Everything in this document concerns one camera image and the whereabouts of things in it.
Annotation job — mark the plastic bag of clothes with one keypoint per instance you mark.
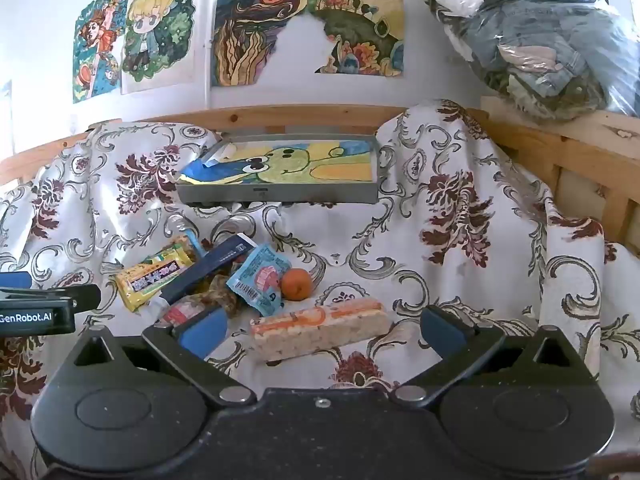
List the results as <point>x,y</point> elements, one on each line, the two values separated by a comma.
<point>540,35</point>

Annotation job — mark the landscape painting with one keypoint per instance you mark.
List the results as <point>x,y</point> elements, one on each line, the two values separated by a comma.
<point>360,15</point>

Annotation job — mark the blond figure wall poster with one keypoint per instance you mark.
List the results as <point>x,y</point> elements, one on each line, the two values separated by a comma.
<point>155,35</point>

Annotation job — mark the white wall conduit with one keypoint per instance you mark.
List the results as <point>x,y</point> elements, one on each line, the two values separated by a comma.
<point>208,35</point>

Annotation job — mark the light blue snack packet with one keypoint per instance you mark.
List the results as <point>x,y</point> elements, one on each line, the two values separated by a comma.
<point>257,280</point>

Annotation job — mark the painted frog paper liner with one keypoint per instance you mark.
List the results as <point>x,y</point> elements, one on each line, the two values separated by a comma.
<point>300,162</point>

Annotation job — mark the long rice cracker pack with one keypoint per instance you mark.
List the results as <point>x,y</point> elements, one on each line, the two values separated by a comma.
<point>320,327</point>

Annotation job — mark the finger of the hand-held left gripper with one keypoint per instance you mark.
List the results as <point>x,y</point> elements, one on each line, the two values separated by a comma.
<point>60,295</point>

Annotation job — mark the swirl painting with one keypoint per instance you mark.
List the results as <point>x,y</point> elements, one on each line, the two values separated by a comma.
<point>255,20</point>

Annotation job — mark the grey metal tray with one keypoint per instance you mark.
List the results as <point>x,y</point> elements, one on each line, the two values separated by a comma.
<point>260,194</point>

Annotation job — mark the floral white cloth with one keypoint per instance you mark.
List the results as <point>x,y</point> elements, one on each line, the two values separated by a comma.
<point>450,240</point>

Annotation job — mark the wooden bed frame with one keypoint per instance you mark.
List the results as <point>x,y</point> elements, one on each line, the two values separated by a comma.
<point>310,115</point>

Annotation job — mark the orange-haired figure wall poster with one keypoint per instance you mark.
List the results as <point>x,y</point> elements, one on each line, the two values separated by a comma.
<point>97,55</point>

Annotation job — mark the clear packet with blue ends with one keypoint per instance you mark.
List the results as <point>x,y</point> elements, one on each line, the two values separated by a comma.
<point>187,246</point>

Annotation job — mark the dark blue snack bar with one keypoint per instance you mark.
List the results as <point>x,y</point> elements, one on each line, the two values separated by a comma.
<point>215,262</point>

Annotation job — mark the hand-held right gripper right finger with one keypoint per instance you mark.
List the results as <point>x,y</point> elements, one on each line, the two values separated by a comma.
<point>442,335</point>

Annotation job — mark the tangerine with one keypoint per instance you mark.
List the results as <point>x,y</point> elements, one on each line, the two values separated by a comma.
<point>297,285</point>

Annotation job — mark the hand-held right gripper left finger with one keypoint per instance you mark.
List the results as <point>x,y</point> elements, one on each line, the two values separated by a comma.
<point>200,335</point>

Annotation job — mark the brown snack clear packet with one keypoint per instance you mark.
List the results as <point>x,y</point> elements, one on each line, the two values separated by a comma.
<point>220,292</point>

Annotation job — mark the wooden slatted rack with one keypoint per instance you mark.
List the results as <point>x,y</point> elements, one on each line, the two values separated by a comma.
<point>590,160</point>

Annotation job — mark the yellow snack packet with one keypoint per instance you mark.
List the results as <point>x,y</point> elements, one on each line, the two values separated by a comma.
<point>150,275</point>

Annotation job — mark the red white snack packet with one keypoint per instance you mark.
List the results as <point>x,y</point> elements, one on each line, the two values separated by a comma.
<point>182,310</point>

